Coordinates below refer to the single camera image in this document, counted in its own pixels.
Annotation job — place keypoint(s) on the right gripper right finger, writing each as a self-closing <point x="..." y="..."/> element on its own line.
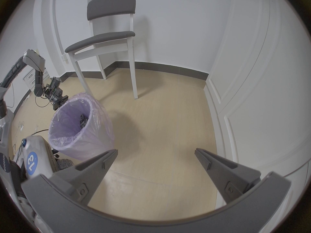
<point x="230" y="178"/>

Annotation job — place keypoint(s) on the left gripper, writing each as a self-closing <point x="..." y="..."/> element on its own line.
<point x="60" y="103"/>

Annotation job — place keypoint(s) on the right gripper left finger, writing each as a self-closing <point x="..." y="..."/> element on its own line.
<point x="85" y="178"/>

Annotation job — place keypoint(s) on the purple plastic bag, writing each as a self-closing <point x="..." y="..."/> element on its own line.
<point x="70" y="120"/>

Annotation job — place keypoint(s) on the black plastic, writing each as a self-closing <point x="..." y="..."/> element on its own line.
<point x="83" y="121"/>

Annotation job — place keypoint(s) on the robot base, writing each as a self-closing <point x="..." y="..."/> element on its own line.
<point x="36" y="149"/>

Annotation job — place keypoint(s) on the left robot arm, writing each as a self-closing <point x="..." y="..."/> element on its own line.
<point x="35" y="59"/>

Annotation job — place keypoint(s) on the white wardrobe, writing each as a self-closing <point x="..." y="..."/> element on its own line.
<point x="267" y="81"/>

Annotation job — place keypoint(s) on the white chair with grey cushions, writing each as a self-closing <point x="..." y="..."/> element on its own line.
<point x="109" y="6"/>

